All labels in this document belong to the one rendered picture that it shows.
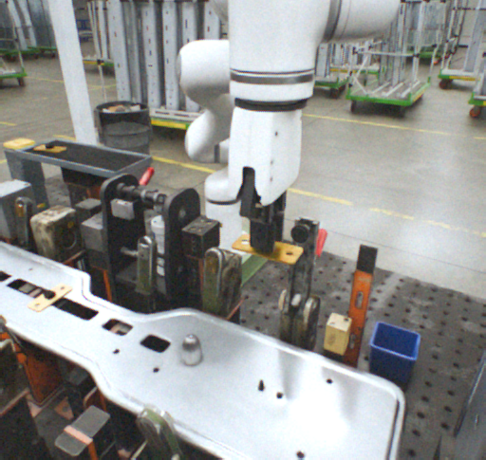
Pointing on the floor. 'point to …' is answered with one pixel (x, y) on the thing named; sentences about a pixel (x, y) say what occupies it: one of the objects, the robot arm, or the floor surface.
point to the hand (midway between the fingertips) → (267, 230)
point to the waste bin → (124, 128)
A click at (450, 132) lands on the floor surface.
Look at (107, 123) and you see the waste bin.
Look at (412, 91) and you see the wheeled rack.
